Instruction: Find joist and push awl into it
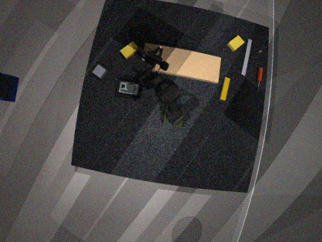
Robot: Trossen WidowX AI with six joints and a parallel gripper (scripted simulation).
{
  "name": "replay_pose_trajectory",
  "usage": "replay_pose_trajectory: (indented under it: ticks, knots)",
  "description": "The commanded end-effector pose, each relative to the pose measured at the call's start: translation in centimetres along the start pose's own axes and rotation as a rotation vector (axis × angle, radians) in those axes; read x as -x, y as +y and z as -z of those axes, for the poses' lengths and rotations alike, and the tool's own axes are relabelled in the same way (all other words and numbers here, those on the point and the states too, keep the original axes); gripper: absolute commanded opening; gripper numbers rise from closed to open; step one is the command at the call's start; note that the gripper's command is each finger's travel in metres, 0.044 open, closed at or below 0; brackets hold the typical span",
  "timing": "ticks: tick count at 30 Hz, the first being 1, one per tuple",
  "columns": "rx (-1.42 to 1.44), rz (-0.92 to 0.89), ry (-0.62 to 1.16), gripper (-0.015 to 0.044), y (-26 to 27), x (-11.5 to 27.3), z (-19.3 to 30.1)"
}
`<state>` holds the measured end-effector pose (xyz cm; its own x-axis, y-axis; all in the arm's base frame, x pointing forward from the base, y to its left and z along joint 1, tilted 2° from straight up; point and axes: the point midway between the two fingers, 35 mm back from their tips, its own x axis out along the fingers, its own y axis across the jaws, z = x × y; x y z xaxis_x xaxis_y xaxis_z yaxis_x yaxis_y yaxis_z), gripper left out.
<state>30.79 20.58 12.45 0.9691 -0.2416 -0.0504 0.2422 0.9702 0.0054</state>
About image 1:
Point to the yellow rectangular block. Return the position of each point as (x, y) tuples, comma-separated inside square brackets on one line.
[(235, 43), (129, 50)]

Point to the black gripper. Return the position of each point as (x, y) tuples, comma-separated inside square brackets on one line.
[(163, 65)]

